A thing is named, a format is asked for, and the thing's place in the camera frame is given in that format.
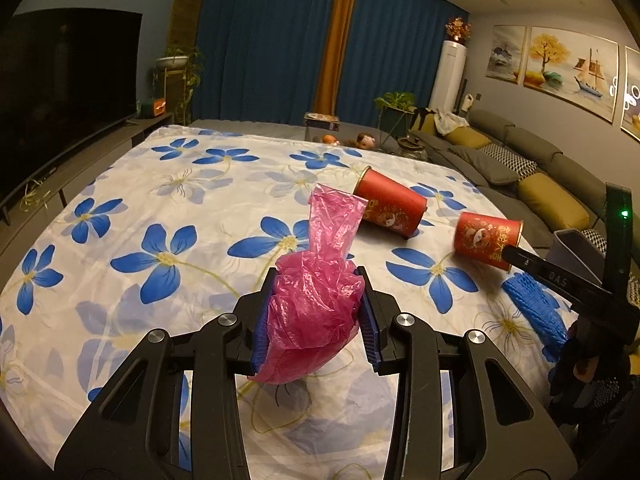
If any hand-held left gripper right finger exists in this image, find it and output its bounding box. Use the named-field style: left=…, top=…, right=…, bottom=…
left=352, top=265, right=578, bottom=480

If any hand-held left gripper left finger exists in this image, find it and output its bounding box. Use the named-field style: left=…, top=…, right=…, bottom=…
left=54, top=272, right=278, bottom=480

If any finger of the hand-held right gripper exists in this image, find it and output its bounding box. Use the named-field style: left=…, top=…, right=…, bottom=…
left=501, top=244, right=608, bottom=307

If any grey plastic bin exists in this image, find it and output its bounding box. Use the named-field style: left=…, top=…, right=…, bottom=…
left=552, top=229, right=618, bottom=287

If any pink plastic bag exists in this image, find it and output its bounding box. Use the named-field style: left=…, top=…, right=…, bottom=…
left=252, top=183, right=368, bottom=386

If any red printed paper cup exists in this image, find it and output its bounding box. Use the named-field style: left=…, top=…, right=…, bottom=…
left=454, top=211, right=525, bottom=274
left=352, top=165, right=429, bottom=240

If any blue foam net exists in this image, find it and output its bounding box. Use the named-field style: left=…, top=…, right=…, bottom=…
left=501, top=270, right=572, bottom=362

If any large yellow cushion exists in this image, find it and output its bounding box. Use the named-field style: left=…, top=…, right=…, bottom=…
left=517, top=172, right=591, bottom=232

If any grey sofa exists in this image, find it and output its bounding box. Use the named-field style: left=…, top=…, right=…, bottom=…
left=407, top=107, right=640, bottom=281

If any black white patterned cushion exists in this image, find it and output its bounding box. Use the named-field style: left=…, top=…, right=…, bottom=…
left=480, top=143, right=534, bottom=179

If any grey cushion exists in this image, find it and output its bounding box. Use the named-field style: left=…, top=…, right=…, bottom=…
left=452, top=149, right=519, bottom=187

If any floral tablecloth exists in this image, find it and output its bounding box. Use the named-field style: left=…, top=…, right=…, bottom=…
left=0, top=125, right=576, bottom=473

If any small yellow cushion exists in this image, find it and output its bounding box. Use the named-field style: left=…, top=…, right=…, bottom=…
left=444, top=126, right=489, bottom=150

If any white floral painting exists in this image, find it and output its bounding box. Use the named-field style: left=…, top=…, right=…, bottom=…
left=620, top=46, right=640, bottom=142

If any white cloth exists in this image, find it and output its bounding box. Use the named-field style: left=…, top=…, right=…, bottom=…
left=434, top=110, right=469, bottom=134

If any dark round pot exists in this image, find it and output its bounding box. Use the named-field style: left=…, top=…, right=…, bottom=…
left=397, top=135, right=429, bottom=159

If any tree and sailboat painting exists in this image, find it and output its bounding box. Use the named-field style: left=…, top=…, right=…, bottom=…
left=522, top=26, right=619, bottom=124

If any printed cardboard box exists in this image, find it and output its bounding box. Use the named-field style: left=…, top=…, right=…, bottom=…
left=304, top=112, right=342, bottom=133

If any white standing air conditioner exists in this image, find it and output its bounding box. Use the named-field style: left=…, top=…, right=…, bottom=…
left=430, top=40, right=469, bottom=114

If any small landscape painting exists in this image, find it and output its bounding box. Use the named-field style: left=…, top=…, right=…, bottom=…
left=486, top=24, right=529, bottom=84

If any grey television cabinet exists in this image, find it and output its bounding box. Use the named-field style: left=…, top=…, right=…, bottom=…
left=0, top=110, right=174, bottom=243

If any green leafy potted plant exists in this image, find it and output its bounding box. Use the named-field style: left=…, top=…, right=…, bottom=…
left=374, top=91, right=419, bottom=137

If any gold plant stand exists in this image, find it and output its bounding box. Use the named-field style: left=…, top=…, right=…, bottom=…
left=162, top=70, right=194, bottom=127

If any orange flower arrangement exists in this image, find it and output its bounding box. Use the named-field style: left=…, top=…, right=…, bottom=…
left=445, top=16, right=474, bottom=45

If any blue curtain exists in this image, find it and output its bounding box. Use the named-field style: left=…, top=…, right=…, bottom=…
left=340, top=0, right=472, bottom=137
left=192, top=0, right=342, bottom=124

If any trailing potted plant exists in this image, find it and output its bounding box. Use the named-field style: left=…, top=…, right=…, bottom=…
left=151, top=46, right=206, bottom=126

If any orange curtain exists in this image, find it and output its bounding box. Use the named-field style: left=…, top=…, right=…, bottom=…
left=312, top=0, right=361, bottom=122

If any black television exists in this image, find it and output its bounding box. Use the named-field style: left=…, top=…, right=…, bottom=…
left=0, top=7, right=144, bottom=227

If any yellow string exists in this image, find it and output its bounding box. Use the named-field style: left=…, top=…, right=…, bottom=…
left=20, top=177, right=49, bottom=212

